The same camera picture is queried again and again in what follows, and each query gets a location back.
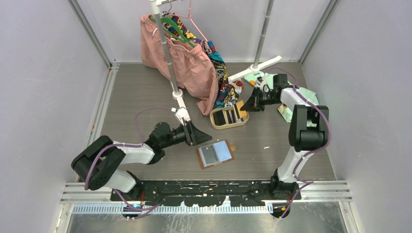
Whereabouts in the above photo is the pink wire hanger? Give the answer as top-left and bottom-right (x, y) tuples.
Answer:
(174, 0), (209, 41)

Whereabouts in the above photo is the brown leather card holder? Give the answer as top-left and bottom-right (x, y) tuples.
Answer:
(196, 140), (237, 169)

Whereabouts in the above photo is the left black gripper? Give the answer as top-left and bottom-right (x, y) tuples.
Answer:
(161, 120), (211, 149)

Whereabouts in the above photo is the pink skirt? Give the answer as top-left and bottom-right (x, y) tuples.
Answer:
(140, 15), (218, 115)

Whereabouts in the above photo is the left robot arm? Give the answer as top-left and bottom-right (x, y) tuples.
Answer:
(70, 121), (212, 200)

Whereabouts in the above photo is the purple cable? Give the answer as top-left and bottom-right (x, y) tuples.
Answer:
(84, 107), (177, 219)
(262, 67), (332, 220)

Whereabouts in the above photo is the white clothes rack left post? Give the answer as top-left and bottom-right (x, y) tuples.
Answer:
(149, 0), (186, 108)

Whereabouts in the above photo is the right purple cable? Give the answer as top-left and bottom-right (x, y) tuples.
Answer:
(262, 67), (332, 220)

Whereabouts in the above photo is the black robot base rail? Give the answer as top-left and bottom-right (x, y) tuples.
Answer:
(110, 179), (301, 207)

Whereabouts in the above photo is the white clothes rack post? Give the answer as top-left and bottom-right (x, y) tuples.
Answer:
(149, 0), (186, 108)
(228, 0), (282, 82)

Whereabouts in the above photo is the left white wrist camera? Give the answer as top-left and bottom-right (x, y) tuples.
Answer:
(174, 107), (191, 126)

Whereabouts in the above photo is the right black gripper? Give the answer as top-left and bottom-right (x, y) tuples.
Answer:
(240, 87), (279, 112)

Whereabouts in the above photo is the orange credit card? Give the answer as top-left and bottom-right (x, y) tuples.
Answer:
(234, 100), (249, 123)

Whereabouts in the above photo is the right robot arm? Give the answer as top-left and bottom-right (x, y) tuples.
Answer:
(241, 74), (330, 200)

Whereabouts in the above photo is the beige oval card tray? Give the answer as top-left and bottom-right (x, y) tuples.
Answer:
(209, 100), (249, 130)

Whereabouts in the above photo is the white clothes rack right post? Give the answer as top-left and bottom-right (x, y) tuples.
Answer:
(228, 0), (282, 82)

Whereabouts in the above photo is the mint cartoon print cloth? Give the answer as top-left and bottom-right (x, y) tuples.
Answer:
(245, 72), (319, 123)

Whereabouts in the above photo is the green clothes hanger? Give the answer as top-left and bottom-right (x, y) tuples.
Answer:
(160, 17), (196, 48)

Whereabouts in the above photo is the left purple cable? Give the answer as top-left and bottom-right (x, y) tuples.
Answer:
(84, 107), (177, 219)

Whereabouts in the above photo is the striped credit cards stack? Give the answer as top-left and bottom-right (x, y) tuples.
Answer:
(211, 108), (240, 127)

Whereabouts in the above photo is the colourful comic print garment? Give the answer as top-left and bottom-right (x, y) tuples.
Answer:
(162, 11), (243, 108)

